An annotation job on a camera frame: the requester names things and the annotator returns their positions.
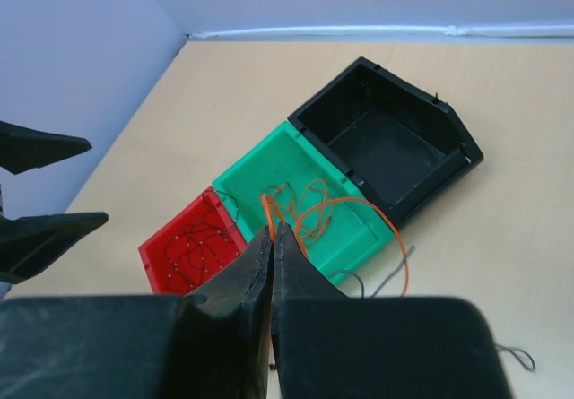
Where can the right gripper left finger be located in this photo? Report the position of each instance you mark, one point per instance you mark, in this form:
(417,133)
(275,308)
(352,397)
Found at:
(227,328)

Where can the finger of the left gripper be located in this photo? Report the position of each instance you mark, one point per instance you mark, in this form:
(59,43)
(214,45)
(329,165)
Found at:
(23,149)
(29,245)

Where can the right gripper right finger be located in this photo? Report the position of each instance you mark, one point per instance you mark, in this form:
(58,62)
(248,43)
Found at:
(303,302)

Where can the red storage bin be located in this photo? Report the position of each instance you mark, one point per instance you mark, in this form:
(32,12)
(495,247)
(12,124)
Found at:
(195,245)

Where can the green storage bin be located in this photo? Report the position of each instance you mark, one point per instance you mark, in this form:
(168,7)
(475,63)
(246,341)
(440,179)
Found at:
(340,232)

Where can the black storage bin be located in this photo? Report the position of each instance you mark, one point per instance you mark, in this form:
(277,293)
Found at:
(400,145)

